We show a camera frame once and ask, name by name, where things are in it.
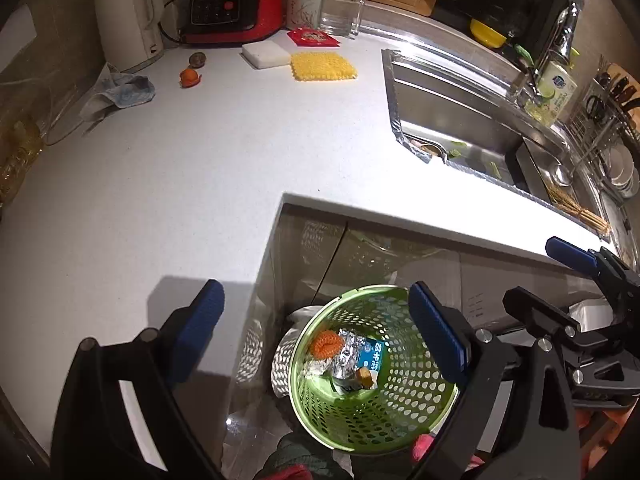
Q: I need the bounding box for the metal tray with food scraps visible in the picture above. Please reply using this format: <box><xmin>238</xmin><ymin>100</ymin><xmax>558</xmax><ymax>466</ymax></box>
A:
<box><xmin>407</xmin><ymin>137</ymin><xmax>449</xmax><ymax>164</ymax></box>

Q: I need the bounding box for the pink green slipper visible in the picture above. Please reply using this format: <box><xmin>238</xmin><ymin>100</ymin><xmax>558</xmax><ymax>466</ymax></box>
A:
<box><xmin>410</xmin><ymin>432</ymin><xmax>437</xmax><ymax>467</ymax></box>
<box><xmin>252</xmin><ymin>432</ymin><xmax>354</xmax><ymax>480</ymax></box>

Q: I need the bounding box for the stack of white plates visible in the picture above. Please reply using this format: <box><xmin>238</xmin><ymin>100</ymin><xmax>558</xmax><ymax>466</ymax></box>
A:
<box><xmin>600</xmin><ymin>144</ymin><xmax>640</xmax><ymax>192</ymax></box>

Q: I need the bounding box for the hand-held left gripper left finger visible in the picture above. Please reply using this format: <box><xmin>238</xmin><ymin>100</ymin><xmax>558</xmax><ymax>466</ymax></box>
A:
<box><xmin>51</xmin><ymin>279</ymin><xmax>225</xmax><ymax>480</ymax></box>

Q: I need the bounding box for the red snack packet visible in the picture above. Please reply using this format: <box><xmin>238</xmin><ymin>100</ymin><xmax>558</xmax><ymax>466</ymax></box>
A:
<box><xmin>286</xmin><ymin>26</ymin><xmax>341</xmax><ymax>50</ymax></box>

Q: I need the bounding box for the chrome faucet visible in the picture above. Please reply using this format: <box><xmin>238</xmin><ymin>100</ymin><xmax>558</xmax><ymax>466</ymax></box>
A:
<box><xmin>510</xmin><ymin>2</ymin><xmax>581</xmax><ymax>104</ymax></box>

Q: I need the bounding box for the blue white milk carton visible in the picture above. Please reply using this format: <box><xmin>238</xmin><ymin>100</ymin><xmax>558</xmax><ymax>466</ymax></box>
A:
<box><xmin>356</xmin><ymin>338</ymin><xmax>387</xmax><ymax>372</ymax></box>

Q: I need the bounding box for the steel ladle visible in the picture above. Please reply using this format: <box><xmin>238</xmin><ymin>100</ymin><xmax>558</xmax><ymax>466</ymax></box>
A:
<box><xmin>550</xmin><ymin>144</ymin><xmax>617</xmax><ymax>187</ymax></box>

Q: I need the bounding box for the black power cable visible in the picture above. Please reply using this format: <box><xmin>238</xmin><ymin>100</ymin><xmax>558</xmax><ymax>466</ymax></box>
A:
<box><xmin>160</xmin><ymin>0</ymin><xmax>194</xmax><ymax>44</ymax></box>

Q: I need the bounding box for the blue dish cloth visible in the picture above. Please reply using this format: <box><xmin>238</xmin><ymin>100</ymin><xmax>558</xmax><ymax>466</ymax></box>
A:
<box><xmin>80</xmin><ymin>62</ymin><xmax>157</xmax><ymax>134</ymax></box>

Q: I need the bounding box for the yellow bowl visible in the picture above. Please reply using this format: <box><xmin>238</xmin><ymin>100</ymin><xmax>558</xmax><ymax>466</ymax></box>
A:
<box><xmin>469</xmin><ymin>18</ymin><xmax>508</xmax><ymax>47</ymax></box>

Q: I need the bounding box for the stainless steel sink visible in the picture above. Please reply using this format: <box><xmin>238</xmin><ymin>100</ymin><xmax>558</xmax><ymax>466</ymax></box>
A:
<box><xmin>381</xmin><ymin>48</ymin><xmax>627</xmax><ymax>262</ymax></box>

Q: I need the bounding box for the red black rice cooker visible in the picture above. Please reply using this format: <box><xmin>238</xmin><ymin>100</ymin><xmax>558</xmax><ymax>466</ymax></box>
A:
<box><xmin>182</xmin><ymin>0</ymin><xmax>285</xmax><ymax>45</ymax></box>

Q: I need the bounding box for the green perforated waste bin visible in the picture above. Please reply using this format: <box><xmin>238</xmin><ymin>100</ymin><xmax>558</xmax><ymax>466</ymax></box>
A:
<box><xmin>287</xmin><ymin>285</ymin><xmax>461</xmax><ymax>451</ymax></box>

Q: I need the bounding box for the white patterned cup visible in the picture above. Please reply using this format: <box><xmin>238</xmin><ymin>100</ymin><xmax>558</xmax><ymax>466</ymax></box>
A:
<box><xmin>285</xmin><ymin>0</ymin><xmax>324</xmax><ymax>31</ymax></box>

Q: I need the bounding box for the steel sink drain basin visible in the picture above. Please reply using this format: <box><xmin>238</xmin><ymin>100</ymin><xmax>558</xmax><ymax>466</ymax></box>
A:
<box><xmin>505</xmin><ymin>140</ymin><xmax>607</xmax><ymax>232</ymax></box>

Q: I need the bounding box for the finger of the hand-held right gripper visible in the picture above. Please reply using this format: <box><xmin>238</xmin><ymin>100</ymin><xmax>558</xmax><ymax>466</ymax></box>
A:
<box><xmin>545</xmin><ymin>236</ymin><xmax>640</xmax><ymax>307</ymax></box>
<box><xmin>502</xmin><ymin>286</ymin><xmax>584</xmax><ymax>346</ymax></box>

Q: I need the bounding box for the yellow oil bottle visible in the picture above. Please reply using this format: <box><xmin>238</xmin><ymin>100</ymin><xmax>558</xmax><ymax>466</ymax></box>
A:
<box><xmin>0</xmin><ymin>120</ymin><xmax>45</xmax><ymax>206</ymax></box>

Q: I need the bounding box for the clear glass mug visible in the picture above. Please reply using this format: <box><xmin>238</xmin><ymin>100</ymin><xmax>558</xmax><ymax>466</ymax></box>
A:
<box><xmin>319</xmin><ymin>0</ymin><xmax>365</xmax><ymax>41</ymax></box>

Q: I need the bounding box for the bamboo pot brush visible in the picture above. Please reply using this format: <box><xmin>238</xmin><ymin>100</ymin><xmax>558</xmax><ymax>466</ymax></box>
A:
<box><xmin>545</xmin><ymin>182</ymin><xmax>612</xmax><ymax>235</ymax></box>

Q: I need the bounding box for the white sponge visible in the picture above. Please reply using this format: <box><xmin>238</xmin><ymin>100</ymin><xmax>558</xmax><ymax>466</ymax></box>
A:
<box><xmin>241</xmin><ymin>41</ymin><xmax>293</xmax><ymax>70</ymax></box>

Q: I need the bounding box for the white box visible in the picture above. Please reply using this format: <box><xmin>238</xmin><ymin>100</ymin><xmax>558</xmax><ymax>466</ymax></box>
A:
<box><xmin>569</xmin><ymin>299</ymin><xmax>617</xmax><ymax>332</ymax></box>

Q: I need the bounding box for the yellow dish scrubber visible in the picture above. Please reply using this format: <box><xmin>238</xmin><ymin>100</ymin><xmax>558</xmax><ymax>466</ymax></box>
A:
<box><xmin>290</xmin><ymin>51</ymin><xmax>360</xmax><ymax>84</ymax></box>

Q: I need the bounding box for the glossy grey cabinet door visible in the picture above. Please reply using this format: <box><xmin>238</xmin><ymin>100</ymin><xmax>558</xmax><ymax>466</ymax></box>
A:
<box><xmin>274</xmin><ymin>203</ymin><xmax>592</xmax><ymax>346</ymax></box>

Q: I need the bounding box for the white electric kettle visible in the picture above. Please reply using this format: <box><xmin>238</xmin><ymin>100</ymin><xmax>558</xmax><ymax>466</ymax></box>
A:
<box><xmin>94</xmin><ymin>0</ymin><xmax>165</xmax><ymax>74</ymax></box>

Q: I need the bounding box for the green white dish soap bottle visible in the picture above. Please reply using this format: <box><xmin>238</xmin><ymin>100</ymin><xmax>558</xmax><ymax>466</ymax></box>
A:
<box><xmin>525</xmin><ymin>50</ymin><xmax>581</xmax><ymax>129</ymax></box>

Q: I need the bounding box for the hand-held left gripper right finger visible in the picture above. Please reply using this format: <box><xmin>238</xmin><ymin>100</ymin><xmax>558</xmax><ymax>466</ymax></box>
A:
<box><xmin>408</xmin><ymin>281</ymin><xmax>584</xmax><ymax>480</ymax></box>

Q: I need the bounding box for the silver foil wrapper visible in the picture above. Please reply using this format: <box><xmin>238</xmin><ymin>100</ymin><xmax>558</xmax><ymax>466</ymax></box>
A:
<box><xmin>302</xmin><ymin>329</ymin><xmax>366</xmax><ymax>379</ymax></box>

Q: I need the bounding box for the metal dish rack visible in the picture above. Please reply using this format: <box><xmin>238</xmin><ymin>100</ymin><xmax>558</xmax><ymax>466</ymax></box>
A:
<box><xmin>569</xmin><ymin>60</ymin><xmax>640</xmax><ymax>262</ymax></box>

